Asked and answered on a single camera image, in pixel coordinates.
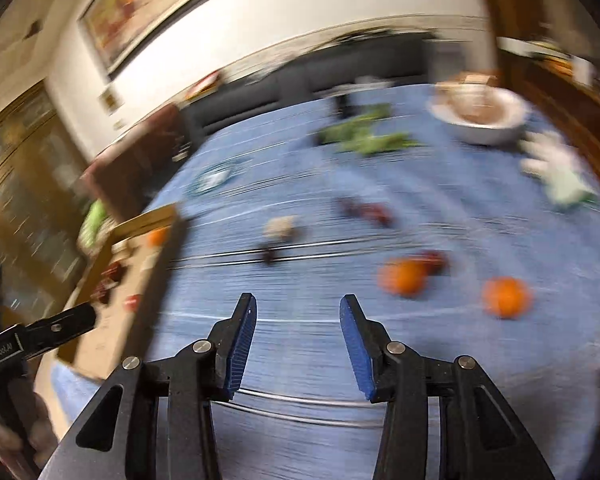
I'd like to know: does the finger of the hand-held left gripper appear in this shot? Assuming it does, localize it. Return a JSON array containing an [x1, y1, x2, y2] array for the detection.
[[22, 305, 98, 358]]

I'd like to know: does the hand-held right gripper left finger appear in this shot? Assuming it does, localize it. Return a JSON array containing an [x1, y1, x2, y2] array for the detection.
[[40, 292, 258, 480]]

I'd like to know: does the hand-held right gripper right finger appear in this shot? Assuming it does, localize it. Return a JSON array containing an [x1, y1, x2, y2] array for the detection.
[[339, 294, 556, 480]]

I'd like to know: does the cardboard box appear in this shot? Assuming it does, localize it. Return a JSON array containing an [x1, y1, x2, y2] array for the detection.
[[55, 204, 188, 381]]

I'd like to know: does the person's left hand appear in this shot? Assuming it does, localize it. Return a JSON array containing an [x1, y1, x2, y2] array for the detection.
[[0, 395, 60, 461]]

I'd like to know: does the green plastic bag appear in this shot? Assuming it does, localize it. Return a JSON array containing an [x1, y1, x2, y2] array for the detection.
[[77, 199, 112, 248]]

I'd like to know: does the small red date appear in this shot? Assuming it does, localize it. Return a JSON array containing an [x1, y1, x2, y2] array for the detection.
[[420, 250, 451, 275]]

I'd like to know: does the beige sugarcane piece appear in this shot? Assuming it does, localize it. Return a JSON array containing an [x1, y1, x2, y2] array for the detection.
[[264, 215, 301, 238]]

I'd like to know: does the small dark date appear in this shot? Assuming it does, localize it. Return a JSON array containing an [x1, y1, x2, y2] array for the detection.
[[362, 203, 395, 226]]

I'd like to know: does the wooden glass cabinet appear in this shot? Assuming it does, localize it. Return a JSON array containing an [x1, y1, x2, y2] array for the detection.
[[0, 80, 96, 311]]

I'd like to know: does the brown chair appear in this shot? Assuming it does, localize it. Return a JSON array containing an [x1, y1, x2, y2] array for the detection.
[[82, 102, 191, 211]]

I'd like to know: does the green leafy vegetable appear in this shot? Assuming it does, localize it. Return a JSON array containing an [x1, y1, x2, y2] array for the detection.
[[340, 132, 426, 155], [320, 104, 393, 143]]

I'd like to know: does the white bowl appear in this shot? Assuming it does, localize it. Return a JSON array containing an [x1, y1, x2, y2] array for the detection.
[[426, 85, 531, 146]]

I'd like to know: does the red and gold box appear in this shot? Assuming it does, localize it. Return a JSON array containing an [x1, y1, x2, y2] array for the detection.
[[185, 71, 226, 103]]

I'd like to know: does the white cotton glove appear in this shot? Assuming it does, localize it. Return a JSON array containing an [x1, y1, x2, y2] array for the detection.
[[519, 130, 600, 211]]

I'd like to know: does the black leather sofa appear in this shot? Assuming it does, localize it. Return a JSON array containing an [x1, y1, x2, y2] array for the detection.
[[180, 30, 441, 131]]

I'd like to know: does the wooden sideboard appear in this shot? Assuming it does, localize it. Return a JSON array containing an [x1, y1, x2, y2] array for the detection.
[[495, 35, 600, 201]]

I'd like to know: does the framed painting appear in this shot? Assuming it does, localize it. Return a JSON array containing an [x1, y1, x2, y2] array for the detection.
[[77, 0, 276, 81]]

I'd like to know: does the small wall picture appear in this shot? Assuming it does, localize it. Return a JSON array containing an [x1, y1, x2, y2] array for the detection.
[[100, 85, 123, 113]]

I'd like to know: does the wooden door frame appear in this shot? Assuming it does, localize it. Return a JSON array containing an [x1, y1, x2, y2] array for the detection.
[[472, 0, 503, 76]]

